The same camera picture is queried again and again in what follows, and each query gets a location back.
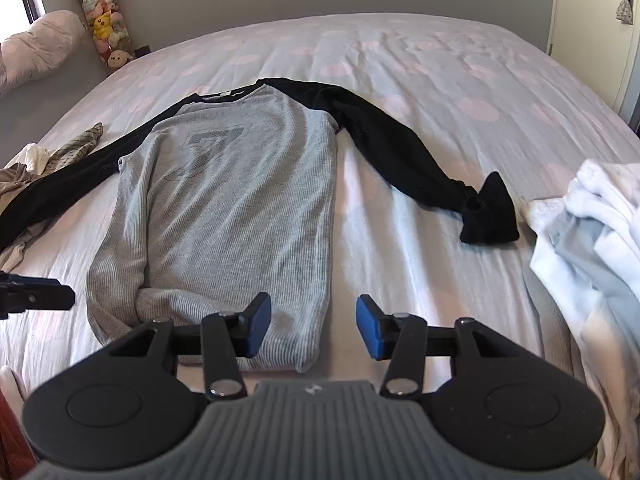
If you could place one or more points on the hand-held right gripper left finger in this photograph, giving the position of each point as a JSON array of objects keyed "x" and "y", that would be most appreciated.
[{"x": 258, "y": 321}]

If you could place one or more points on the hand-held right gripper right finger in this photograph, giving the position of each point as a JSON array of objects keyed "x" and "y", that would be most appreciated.
[{"x": 368, "y": 326}]

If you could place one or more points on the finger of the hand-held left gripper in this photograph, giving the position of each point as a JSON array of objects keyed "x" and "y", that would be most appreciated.
[{"x": 35, "y": 297}]

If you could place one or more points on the grey shirt with black sleeves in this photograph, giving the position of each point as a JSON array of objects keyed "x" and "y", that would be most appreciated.
[{"x": 225, "y": 185}]

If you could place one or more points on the beige pink garment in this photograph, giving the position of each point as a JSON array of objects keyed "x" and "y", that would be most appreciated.
[{"x": 12, "y": 180}]

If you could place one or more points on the red cloth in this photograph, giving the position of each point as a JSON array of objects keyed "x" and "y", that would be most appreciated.
[{"x": 12, "y": 435}]

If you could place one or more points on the white crumpled garment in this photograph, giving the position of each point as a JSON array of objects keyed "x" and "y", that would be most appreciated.
[{"x": 34, "y": 156}]

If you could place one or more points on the striped olive garment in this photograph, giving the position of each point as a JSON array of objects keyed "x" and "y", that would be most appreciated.
[{"x": 75, "y": 147}]

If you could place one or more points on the light grey garment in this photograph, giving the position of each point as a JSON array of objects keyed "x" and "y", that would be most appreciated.
[{"x": 575, "y": 245}]

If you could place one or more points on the pink dotted pillow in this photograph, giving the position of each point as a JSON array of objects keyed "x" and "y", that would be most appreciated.
[{"x": 35, "y": 45}]

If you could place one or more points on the bed with pink dotted sheet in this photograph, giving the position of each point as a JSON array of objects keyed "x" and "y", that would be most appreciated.
[{"x": 410, "y": 65}]

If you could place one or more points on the white fleece garment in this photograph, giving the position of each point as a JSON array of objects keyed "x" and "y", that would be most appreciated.
[{"x": 610, "y": 195}]

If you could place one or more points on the clear tube of plush toys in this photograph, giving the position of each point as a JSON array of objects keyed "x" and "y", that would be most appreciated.
[{"x": 105, "y": 20}]

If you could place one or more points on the cream door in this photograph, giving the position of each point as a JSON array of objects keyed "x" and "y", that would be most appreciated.
[{"x": 585, "y": 20}]

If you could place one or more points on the hanging patterned pouch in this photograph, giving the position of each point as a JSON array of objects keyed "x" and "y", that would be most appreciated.
[{"x": 625, "y": 10}]

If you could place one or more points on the dark wall socket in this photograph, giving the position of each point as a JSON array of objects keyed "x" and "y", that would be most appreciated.
[{"x": 142, "y": 51}]

